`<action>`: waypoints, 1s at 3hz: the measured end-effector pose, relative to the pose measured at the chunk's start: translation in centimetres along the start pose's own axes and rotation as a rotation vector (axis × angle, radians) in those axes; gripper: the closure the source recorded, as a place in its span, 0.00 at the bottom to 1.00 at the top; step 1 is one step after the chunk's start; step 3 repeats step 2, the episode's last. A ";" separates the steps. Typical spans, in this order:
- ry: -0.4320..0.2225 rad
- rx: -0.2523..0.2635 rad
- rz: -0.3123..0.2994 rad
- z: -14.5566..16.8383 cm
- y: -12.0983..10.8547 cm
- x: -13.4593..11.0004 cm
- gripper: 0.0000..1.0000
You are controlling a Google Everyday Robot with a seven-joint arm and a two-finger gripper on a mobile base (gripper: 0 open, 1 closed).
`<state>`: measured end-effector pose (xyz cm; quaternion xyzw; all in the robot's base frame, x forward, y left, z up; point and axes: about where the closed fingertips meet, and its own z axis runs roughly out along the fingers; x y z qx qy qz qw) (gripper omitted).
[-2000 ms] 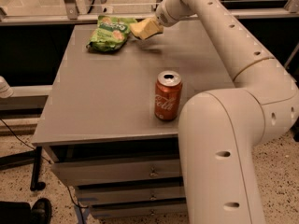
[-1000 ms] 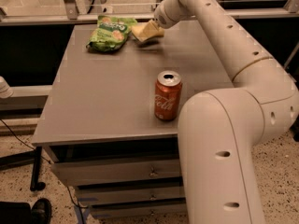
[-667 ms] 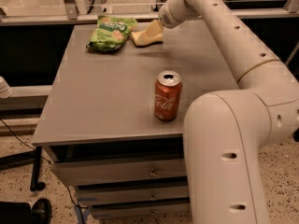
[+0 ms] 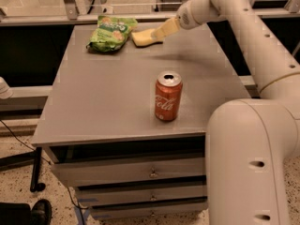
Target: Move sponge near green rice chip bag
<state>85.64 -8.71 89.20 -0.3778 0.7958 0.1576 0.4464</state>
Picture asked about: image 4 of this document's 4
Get bottom grey drawer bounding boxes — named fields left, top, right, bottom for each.
left=90, top=200, right=208, bottom=220

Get green rice chip bag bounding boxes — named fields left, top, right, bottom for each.
left=87, top=16, right=138, bottom=53

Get yellow sponge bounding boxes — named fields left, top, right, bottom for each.
left=131, top=29, right=163, bottom=47

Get black floor cable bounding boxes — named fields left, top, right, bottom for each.
left=0, top=118, right=87, bottom=225

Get grey drawer cabinet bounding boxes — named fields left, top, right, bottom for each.
left=33, top=25, right=248, bottom=210

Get top grey drawer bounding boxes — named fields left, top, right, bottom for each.
left=52, top=155, right=205, bottom=187

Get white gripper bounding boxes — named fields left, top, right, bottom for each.
left=151, top=0, right=208, bottom=39

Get black shoe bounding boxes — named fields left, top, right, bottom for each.
left=30, top=199, right=52, bottom=225

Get white cylinder at left edge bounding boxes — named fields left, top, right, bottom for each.
left=0, top=77, right=13, bottom=99

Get red Coca-Cola can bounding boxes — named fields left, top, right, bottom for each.
left=155, top=70, right=183, bottom=121

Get grey drawer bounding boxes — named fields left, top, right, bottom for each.
left=90, top=200, right=208, bottom=220
left=76, top=184, right=207, bottom=206
left=52, top=155, right=205, bottom=187

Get middle grey drawer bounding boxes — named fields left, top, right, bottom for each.
left=76, top=184, right=207, bottom=206

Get grey metal railing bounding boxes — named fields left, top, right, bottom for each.
left=0, top=0, right=300, bottom=27

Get black stand leg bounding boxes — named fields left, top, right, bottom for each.
left=30, top=147, right=46, bottom=192

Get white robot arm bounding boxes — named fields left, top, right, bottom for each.
left=177, top=0, right=300, bottom=225

